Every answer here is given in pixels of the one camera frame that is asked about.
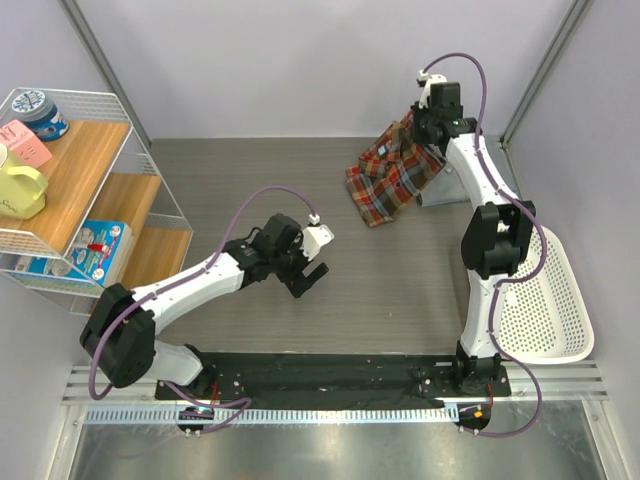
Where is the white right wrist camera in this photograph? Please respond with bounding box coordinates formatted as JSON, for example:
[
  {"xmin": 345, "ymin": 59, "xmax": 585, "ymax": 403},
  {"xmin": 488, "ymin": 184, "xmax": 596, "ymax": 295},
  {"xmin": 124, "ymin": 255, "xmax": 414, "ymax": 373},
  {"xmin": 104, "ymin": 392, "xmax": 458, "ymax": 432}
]
[{"xmin": 416, "ymin": 71, "xmax": 447, "ymax": 109}]

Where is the folded grey button shirt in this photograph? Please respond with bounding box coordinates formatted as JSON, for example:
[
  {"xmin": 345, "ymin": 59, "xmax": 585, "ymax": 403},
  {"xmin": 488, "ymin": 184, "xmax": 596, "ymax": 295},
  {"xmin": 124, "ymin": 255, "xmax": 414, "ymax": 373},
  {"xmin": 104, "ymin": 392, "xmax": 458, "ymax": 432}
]
[{"xmin": 416, "ymin": 164, "xmax": 469, "ymax": 207}]

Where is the white perforated plastic basket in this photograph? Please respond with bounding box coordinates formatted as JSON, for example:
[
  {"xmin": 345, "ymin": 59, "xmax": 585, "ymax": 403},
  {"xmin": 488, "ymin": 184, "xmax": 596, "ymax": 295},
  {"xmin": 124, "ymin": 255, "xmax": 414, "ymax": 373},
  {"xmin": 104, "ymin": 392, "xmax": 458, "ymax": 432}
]
[{"xmin": 497, "ymin": 228, "xmax": 594, "ymax": 365}]

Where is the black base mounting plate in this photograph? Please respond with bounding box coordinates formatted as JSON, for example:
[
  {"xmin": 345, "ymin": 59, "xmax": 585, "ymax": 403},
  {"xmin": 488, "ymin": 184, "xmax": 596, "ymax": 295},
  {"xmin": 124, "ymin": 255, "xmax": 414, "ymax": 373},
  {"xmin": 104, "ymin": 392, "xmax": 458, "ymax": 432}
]
[{"xmin": 182, "ymin": 352, "xmax": 511, "ymax": 408}]

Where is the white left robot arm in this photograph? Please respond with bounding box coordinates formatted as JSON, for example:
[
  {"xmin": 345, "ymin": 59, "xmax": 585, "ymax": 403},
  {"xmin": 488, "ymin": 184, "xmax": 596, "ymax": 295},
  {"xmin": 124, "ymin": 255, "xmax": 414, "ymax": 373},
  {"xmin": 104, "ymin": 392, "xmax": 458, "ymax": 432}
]
[{"xmin": 80, "ymin": 213, "xmax": 334, "ymax": 399}]

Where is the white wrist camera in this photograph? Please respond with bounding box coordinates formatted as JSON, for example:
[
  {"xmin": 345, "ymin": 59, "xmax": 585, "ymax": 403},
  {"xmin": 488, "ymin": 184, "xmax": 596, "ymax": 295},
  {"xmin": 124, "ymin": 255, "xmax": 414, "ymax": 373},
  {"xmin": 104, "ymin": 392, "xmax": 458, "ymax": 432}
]
[
  {"xmin": 301, "ymin": 213, "xmax": 335, "ymax": 261},
  {"xmin": 416, "ymin": 71, "xmax": 447, "ymax": 109}
]

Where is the white slotted cable duct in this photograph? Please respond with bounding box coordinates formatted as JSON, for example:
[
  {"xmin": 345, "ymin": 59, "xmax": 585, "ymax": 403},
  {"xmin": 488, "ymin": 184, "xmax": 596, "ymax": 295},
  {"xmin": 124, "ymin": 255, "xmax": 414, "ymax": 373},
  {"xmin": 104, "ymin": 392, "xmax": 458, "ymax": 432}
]
[{"xmin": 84, "ymin": 404, "xmax": 459, "ymax": 426}]

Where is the yellow plastic pitcher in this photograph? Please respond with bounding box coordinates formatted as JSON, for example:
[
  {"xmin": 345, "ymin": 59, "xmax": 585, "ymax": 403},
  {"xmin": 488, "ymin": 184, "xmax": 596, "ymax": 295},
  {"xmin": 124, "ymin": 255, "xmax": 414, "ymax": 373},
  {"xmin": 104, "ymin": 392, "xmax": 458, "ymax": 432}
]
[{"xmin": 0, "ymin": 144, "xmax": 49, "ymax": 220}]

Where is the pink small box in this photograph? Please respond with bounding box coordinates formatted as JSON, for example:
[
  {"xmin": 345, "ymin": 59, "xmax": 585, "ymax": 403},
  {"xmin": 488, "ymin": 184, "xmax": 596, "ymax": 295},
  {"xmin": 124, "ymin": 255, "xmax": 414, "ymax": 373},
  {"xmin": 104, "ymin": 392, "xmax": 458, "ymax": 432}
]
[{"xmin": 1, "ymin": 120, "xmax": 53, "ymax": 169}]

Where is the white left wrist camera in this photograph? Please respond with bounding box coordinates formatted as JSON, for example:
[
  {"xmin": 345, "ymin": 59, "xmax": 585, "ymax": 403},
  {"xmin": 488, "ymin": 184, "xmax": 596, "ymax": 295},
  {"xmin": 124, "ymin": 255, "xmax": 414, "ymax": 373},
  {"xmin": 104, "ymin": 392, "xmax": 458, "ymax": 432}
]
[{"xmin": 301, "ymin": 213, "xmax": 335, "ymax": 261}]

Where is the aluminium frame rail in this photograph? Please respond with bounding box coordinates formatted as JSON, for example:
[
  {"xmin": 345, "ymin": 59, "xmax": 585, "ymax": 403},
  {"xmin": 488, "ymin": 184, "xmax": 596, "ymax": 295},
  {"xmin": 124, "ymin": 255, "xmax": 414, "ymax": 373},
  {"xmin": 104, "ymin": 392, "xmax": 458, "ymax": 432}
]
[{"xmin": 61, "ymin": 360, "xmax": 609, "ymax": 406}]

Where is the white wire wooden shelf rack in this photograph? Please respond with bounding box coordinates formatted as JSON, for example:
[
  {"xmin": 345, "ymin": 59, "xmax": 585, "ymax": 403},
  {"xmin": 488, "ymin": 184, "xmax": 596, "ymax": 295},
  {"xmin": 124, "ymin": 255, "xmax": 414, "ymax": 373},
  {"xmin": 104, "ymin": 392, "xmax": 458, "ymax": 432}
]
[{"xmin": 1, "ymin": 89, "xmax": 193, "ymax": 315}]

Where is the blue round tin can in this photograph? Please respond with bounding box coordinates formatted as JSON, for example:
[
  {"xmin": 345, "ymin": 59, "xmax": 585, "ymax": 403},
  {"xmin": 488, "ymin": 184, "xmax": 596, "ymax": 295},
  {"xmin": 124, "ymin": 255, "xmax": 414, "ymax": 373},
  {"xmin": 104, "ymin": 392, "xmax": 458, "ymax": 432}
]
[{"xmin": 11, "ymin": 90, "xmax": 69, "ymax": 142}]

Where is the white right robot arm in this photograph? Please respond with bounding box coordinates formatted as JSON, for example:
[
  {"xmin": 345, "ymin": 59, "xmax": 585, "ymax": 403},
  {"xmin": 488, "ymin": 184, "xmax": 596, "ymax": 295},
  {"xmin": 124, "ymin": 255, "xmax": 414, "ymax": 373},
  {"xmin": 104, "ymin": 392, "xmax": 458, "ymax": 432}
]
[{"xmin": 412, "ymin": 74, "xmax": 535, "ymax": 395}]

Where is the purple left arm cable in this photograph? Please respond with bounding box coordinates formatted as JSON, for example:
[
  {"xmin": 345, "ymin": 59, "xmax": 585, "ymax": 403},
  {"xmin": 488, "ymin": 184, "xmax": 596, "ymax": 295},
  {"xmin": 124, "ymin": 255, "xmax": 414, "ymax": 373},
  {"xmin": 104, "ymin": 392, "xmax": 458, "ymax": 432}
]
[{"xmin": 88, "ymin": 185, "xmax": 321, "ymax": 435}]

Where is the blue product box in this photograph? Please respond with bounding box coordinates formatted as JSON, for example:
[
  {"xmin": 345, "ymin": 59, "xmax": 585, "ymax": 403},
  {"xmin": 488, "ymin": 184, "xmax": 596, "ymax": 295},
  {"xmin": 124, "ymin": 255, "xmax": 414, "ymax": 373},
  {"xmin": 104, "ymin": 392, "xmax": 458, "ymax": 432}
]
[{"xmin": 9, "ymin": 219, "xmax": 133, "ymax": 293}]

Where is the red brown plaid shirt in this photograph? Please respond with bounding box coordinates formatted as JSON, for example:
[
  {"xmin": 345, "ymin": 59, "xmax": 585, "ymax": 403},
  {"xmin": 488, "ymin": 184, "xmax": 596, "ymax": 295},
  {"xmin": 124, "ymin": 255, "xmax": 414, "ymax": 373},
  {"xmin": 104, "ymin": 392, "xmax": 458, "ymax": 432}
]
[{"xmin": 345, "ymin": 111, "xmax": 445, "ymax": 228}]

